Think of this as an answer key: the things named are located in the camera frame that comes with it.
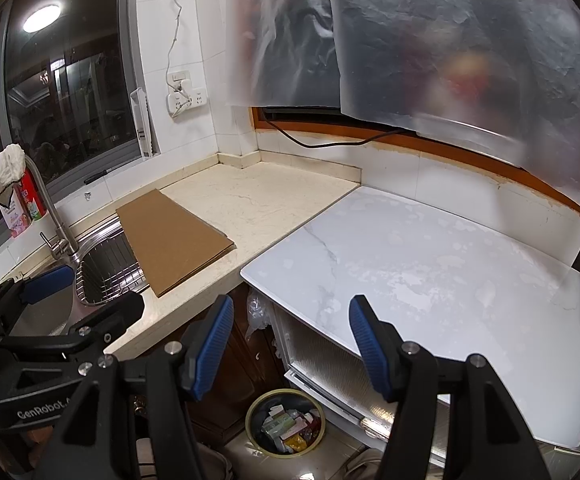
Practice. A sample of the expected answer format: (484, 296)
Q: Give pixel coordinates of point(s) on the white plastic holder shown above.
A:
(142, 130)

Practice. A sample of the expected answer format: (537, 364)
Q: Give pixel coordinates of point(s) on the clear plastic bag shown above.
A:
(257, 312)

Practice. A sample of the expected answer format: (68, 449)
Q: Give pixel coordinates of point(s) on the heap of discarded packaging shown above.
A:
(285, 425)

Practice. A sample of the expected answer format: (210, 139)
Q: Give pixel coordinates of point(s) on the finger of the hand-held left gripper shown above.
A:
(47, 284)
(119, 312)

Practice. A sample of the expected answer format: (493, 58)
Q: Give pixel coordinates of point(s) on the steel faucet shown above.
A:
(62, 240)

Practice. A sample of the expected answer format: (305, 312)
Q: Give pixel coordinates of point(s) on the window with grey frame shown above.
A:
(79, 100)

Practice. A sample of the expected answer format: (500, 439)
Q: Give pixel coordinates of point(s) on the translucent plastic sheet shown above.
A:
(280, 35)
(470, 35)

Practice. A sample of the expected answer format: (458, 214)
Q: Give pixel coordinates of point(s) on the white ribbed glass cabinet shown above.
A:
(315, 345)

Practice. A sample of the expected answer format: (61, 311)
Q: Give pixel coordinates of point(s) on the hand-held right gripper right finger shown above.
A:
(370, 345)

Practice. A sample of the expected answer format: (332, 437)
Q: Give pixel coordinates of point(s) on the pink bottle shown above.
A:
(14, 217)

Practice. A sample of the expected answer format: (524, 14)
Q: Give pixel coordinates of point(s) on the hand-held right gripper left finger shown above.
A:
(214, 345)

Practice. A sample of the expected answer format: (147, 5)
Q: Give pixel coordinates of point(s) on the orange wooden frame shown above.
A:
(330, 134)

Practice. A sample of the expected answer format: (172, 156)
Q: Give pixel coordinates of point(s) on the white wall switch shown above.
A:
(179, 81)

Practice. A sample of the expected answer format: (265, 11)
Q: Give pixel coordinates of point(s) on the red bottle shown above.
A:
(33, 200)

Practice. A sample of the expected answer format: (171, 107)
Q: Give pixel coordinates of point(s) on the white power strip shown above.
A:
(187, 101)

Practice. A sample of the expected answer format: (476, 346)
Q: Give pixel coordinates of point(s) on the steel kitchen sink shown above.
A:
(109, 270)

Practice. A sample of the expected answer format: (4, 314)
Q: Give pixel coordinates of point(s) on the round waste bin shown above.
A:
(249, 422)

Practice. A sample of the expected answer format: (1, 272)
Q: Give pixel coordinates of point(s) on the brown cardboard sheet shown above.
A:
(174, 240)

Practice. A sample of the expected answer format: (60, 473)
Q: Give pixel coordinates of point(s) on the white cloth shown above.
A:
(2, 170)

